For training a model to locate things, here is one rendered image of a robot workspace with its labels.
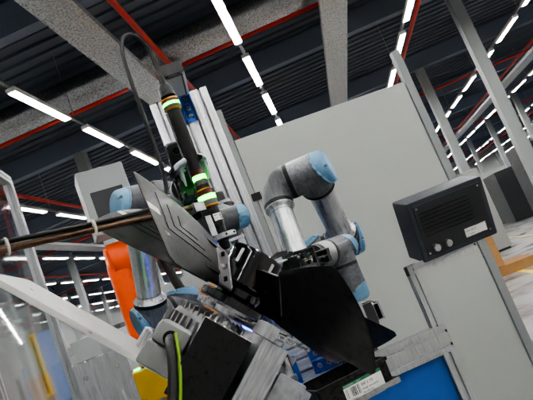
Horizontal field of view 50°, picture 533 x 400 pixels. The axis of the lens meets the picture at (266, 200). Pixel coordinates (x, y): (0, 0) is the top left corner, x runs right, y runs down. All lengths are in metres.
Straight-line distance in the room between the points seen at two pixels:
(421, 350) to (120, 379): 0.95
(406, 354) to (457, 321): 1.67
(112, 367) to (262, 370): 0.33
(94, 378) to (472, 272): 2.64
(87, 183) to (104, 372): 4.36
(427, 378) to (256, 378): 0.95
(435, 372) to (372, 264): 1.52
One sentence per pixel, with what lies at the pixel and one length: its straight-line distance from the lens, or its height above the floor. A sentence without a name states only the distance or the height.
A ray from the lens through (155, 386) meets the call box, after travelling 1.64.
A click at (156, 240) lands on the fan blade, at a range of 1.28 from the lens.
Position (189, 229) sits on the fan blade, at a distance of 1.05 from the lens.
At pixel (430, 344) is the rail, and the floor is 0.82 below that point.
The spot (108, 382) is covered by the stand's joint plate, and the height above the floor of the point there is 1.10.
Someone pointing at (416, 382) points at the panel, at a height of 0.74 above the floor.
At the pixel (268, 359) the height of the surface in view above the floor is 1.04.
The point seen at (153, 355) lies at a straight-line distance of 0.91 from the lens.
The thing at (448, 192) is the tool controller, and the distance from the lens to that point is 1.80.
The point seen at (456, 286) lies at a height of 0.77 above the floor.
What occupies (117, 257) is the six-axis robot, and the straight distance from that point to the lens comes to 5.38.
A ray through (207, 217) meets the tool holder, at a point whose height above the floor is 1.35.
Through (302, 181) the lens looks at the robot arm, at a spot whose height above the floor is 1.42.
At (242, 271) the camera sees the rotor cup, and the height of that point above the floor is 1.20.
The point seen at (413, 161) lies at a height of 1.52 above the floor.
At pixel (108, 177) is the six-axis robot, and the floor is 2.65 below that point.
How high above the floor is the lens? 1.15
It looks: 8 degrees up
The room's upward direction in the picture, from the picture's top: 22 degrees counter-clockwise
